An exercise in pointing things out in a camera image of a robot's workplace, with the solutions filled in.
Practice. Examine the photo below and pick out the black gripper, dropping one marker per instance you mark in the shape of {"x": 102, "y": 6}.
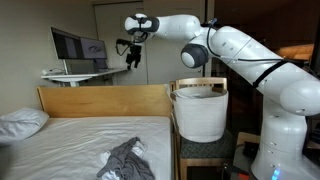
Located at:
{"x": 135, "y": 53}

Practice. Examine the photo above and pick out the cream white cloth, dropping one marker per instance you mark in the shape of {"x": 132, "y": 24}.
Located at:
{"x": 193, "y": 95}

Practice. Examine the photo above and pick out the grey garment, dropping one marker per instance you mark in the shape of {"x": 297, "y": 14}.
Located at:
{"x": 126, "y": 163}

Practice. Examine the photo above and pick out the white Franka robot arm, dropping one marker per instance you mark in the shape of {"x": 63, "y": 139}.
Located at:
{"x": 240, "y": 50}

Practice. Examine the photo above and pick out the white woven laundry basket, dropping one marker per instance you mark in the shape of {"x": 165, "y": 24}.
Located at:
{"x": 200, "y": 116}

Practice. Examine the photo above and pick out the white closet door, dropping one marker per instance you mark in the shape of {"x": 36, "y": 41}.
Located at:
{"x": 106, "y": 20}

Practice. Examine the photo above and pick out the grey desktop box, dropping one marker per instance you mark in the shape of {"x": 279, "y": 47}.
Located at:
{"x": 78, "y": 66}

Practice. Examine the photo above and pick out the wide black monitor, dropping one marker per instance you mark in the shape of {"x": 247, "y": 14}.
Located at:
{"x": 76, "y": 46}

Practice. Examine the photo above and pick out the white desk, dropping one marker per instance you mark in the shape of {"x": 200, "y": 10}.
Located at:
{"x": 73, "y": 77}

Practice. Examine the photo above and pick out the bed with white sheet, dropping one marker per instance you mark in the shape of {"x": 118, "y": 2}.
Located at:
{"x": 66, "y": 146}

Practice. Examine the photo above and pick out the wooden chair green cushion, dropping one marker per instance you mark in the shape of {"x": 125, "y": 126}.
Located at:
{"x": 206, "y": 150}

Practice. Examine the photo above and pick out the white pillow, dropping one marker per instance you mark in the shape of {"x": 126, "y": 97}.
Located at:
{"x": 20, "y": 125}

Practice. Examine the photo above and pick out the small wooden table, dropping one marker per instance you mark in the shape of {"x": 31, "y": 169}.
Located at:
{"x": 245, "y": 136}

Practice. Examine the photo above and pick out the small black box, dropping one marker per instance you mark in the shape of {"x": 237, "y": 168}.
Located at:
{"x": 250, "y": 150}

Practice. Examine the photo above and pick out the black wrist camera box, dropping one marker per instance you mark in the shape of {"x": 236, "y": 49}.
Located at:
{"x": 125, "y": 42}

